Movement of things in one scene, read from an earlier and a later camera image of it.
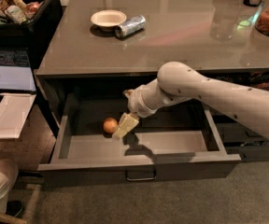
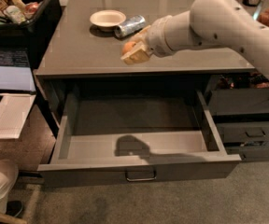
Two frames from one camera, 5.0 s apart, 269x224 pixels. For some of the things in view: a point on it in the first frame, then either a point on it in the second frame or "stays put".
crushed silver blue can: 134,24 stays put
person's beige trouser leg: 0,178 stays put
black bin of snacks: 21,16 stays put
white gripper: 136,102 -> 155,36
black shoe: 14,207 stays put
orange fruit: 109,124 -> 127,46
